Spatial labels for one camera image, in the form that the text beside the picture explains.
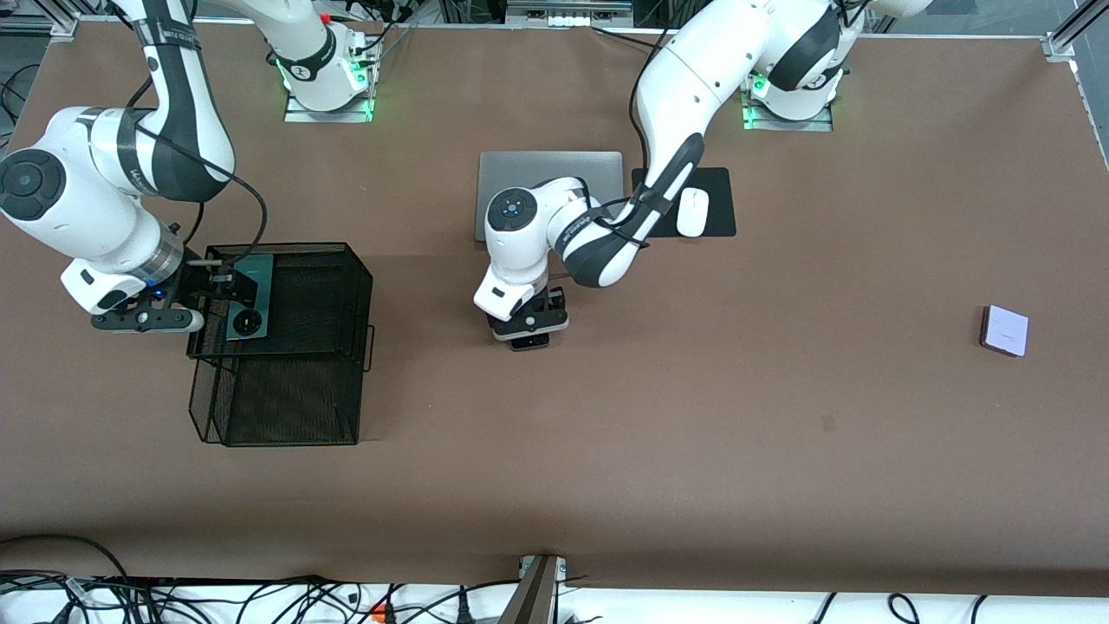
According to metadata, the dark green smartphone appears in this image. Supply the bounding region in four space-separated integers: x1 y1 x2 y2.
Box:
225 253 276 341

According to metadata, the lavender flip phone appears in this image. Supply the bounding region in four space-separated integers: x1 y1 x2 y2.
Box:
981 305 1030 358

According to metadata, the silver laptop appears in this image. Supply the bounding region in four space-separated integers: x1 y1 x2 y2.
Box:
475 151 626 244

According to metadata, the white computer mouse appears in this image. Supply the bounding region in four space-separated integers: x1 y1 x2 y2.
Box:
676 187 710 238

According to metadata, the black mouse pad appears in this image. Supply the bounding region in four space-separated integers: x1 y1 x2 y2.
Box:
632 167 737 238

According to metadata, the grey power strip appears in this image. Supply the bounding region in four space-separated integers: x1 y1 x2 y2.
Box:
505 0 635 29

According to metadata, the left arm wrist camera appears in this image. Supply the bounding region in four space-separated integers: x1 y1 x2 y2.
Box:
490 310 570 341

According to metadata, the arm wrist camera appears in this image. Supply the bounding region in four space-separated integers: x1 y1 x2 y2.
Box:
490 310 570 341
91 305 205 335

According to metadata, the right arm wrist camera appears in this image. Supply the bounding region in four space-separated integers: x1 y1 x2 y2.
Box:
91 305 205 335

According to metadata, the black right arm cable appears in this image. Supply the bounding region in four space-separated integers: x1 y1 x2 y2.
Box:
130 78 269 261

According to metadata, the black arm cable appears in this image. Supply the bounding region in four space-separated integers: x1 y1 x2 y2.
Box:
130 78 269 261
542 26 685 287

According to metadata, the black wire mesh rack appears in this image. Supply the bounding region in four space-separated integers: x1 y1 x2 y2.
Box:
186 243 376 448

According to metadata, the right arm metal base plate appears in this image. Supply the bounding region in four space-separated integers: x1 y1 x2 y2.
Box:
284 87 375 124

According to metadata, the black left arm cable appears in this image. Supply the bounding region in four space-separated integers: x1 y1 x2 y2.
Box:
542 26 685 287

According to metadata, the black arched floor cable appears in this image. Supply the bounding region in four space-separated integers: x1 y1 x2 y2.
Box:
0 534 131 580

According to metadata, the long black table cable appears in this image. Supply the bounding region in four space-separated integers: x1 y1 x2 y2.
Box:
592 26 670 55

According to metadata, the grey metal camera bracket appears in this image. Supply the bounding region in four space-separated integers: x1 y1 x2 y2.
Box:
498 555 568 624

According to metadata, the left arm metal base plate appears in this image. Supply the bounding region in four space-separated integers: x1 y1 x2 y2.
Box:
743 104 834 133

